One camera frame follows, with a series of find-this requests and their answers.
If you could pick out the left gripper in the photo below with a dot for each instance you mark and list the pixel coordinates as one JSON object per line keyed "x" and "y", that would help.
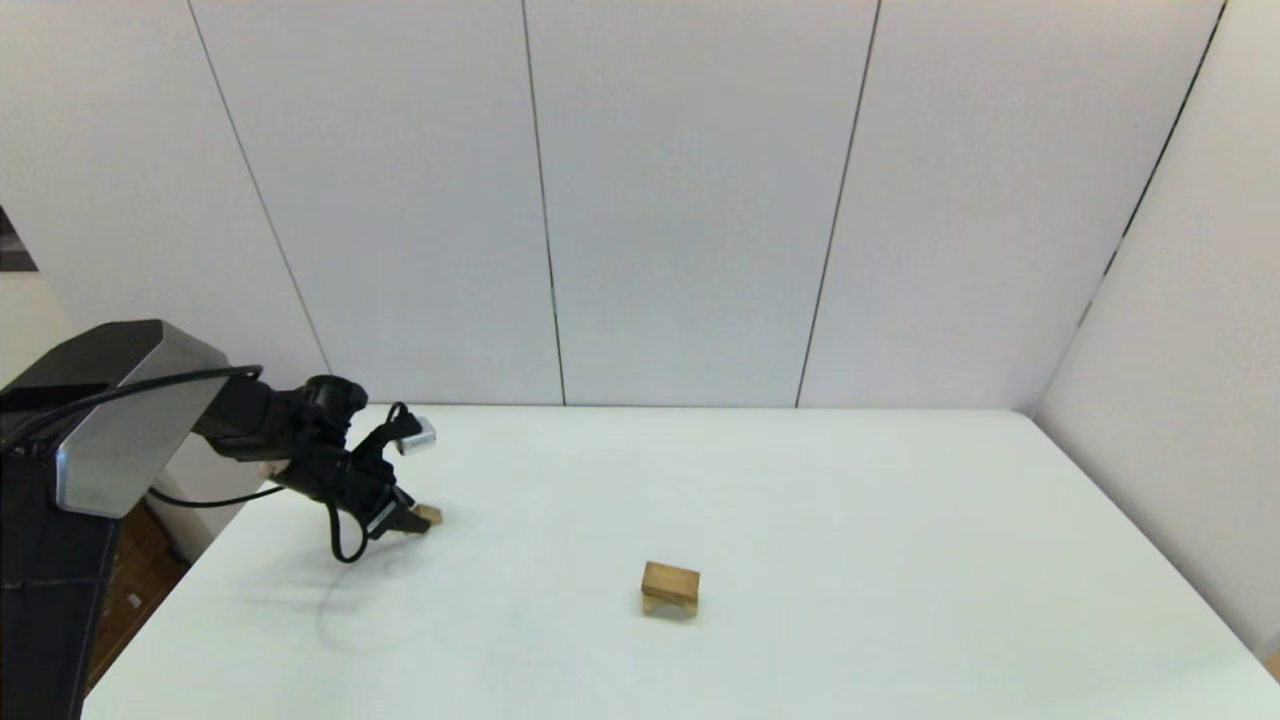
{"x": 355, "y": 485}

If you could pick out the triangular wooden block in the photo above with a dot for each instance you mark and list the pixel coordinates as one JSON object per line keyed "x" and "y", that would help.
{"x": 430, "y": 515}

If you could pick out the arched wooden block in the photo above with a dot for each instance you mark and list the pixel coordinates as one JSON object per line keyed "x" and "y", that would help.
{"x": 651, "y": 607}

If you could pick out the rectangular wooden block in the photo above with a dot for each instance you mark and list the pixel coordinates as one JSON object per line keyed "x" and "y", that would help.
{"x": 670, "y": 580}

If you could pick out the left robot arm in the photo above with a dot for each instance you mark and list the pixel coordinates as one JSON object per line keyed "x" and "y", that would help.
{"x": 100, "y": 430}

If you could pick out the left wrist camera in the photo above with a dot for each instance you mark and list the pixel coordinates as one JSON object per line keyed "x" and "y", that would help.
{"x": 415, "y": 435}

